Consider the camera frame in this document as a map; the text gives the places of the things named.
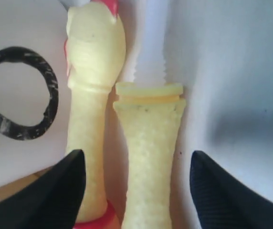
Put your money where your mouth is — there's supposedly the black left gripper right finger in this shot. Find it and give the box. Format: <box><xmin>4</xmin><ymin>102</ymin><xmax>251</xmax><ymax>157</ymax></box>
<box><xmin>190</xmin><ymin>151</ymin><xmax>273</xmax><ymax>229</ymax></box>

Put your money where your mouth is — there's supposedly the whole yellow rubber chicken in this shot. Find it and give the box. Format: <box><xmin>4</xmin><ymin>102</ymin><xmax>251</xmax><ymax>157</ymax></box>
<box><xmin>65</xmin><ymin>0</ymin><xmax>126</xmax><ymax>229</ymax></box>

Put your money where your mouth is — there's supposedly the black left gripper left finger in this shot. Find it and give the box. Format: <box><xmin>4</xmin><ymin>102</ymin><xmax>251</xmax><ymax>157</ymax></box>
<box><xmin>0</xmin><ymin>150</ymin><xmax>86</xmax><ymax>229</ymax></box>

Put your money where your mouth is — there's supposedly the yellow chicken head neck piece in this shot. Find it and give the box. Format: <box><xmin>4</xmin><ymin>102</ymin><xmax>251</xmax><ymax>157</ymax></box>
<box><xmin>113</xmin><ymin>0</ymin><xmax>186</xmax><ymax>229</ymax></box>

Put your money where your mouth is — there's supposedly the cream bin with circle mark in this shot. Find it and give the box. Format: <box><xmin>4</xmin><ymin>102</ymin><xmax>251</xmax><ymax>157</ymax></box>
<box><xmin>0</xmin><ymin>0</ymin><xmax>71</xmax><ymax>186</ymax></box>

